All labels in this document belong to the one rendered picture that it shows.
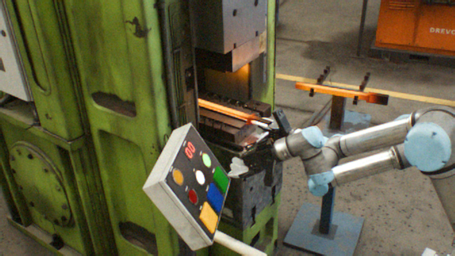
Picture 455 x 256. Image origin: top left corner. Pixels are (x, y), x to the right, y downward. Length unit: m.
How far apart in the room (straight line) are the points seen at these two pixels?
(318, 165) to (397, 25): 3.92
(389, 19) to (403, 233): 2.85
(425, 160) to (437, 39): 4.09
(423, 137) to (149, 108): 0.97
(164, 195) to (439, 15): 4.26
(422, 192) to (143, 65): 2.28
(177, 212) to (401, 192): 2.17
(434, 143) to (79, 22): 1.34
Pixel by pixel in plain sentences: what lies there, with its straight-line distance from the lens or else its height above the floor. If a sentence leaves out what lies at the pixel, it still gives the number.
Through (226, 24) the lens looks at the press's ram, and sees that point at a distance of 1.72.
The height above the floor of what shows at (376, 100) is 1.02.
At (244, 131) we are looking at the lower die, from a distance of 2.02.
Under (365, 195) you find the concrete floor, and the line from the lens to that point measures 3.25.
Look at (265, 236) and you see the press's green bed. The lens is 2.63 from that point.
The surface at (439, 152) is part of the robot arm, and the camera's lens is 1.27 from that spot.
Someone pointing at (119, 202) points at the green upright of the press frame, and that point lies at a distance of 2.34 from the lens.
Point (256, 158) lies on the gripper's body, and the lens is 1.53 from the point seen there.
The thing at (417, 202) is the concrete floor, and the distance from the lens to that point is 3.29.
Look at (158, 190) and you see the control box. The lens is 1.39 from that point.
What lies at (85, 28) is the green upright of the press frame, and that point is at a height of 1.44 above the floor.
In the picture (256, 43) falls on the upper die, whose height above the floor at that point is 1.33.
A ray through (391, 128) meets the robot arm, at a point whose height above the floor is 1.28.
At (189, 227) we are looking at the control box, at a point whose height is 1.02.
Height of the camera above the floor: 2.02
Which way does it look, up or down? 31 degrees down
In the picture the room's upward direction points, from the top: 2 degrees counter-clockwise
